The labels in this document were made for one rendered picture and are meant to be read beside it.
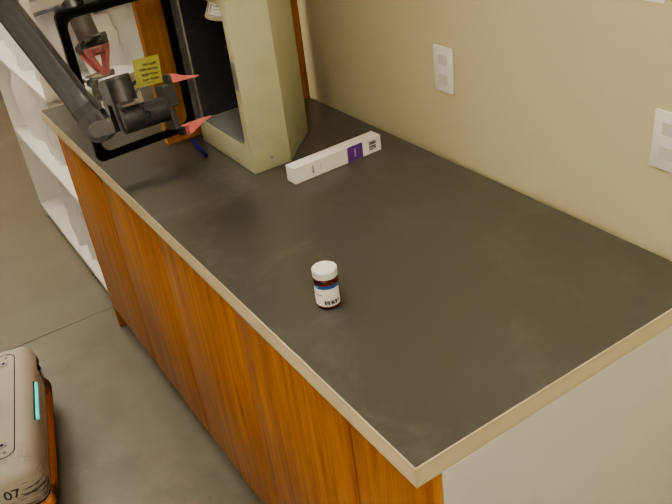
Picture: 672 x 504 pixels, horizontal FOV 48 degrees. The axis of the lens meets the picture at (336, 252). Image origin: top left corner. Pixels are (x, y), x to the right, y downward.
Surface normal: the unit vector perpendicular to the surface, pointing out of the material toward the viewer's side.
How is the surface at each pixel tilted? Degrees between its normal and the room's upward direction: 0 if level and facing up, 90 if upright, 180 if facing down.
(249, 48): 90
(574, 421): 90
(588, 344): 0
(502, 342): 0
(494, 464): 90
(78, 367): 0
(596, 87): 90
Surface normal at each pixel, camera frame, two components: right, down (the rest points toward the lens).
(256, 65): 0.55, 0.39
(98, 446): -0.11, -0.84
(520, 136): -0.83, 0.37
